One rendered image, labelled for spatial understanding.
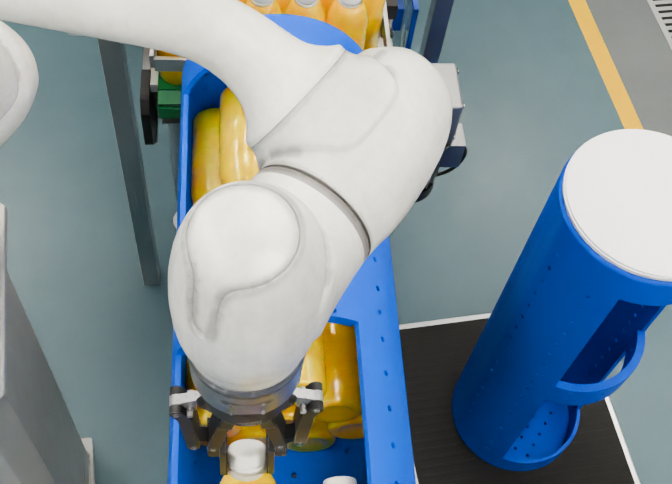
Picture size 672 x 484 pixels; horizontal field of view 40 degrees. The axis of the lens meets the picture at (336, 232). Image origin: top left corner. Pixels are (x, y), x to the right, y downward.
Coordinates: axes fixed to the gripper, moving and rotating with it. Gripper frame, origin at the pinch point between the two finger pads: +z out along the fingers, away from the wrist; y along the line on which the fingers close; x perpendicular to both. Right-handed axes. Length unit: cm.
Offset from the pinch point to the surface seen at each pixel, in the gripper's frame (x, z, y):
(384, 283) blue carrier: 23.6, 9.7, 17.0
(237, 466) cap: -1.1, 1.6, -0.9
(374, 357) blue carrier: 12.5, 6.8, 14.5
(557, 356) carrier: 33, 55, 54
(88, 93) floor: 153, 128, -45
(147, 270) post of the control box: 88, 120, -24
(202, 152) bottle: 50, 18, -6
